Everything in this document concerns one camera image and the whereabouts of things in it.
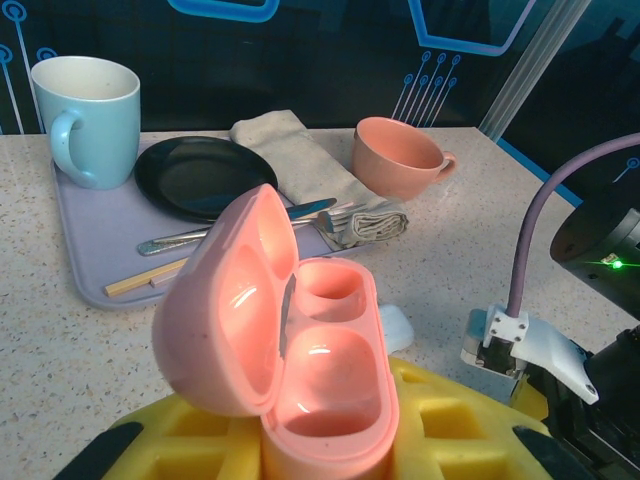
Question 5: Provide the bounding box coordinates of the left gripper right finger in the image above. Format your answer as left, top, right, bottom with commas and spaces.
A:
387, 355, 599, 480

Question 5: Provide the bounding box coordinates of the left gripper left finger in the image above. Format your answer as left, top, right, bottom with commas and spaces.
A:
64, 393, 269, 480

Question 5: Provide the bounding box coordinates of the white earbud charging case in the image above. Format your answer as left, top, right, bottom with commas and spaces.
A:
377, 303, 415, 357

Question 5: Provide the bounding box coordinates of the orange cup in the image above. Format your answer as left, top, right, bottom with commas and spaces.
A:
459, 302, 601, 406

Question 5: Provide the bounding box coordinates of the metal knife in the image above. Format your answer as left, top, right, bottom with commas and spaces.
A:
137, 197, 339, 257

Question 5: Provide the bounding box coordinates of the lavender tray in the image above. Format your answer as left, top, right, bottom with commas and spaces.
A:
49, 139, 341, 311

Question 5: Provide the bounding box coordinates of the metal fork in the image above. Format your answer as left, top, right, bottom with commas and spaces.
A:
289, 201, 357, 241

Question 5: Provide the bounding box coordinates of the black plate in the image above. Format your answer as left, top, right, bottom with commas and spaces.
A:
133, 136, 279, 225

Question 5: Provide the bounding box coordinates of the beige folded cloth napkin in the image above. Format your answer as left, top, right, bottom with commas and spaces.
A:
229, 109, 409, 250

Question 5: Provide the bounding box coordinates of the light blue mug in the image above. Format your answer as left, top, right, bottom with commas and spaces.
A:
30, 55, 142, 191

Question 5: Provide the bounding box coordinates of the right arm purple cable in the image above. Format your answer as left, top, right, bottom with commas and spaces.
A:
509, 132, 640, 321

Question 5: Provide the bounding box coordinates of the aluminium frame post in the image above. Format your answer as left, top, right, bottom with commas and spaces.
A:
479, 0, 586, 146

